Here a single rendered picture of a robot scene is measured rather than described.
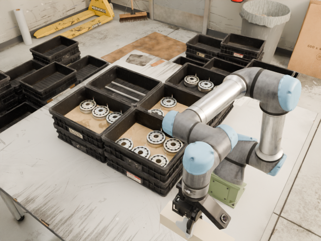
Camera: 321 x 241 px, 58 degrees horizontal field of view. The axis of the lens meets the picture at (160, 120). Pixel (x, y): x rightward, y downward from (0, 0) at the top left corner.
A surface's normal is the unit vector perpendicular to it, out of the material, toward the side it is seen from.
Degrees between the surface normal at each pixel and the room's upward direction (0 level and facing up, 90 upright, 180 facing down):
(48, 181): 0
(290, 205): 0
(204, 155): 1
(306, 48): 76
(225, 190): 90
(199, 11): 90
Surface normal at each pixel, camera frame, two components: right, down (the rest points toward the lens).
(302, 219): 0.00, -0.75
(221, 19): -0.57, 0.54
